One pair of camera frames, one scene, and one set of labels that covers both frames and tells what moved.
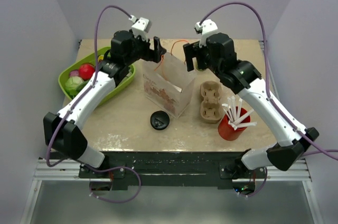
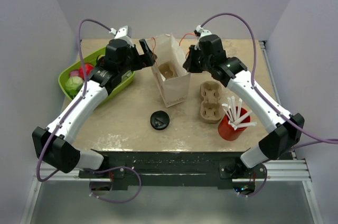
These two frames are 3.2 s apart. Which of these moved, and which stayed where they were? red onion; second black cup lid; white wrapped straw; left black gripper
Moved: left black gripper
Stayed: second black cup lid; red onion; white wrapped straw
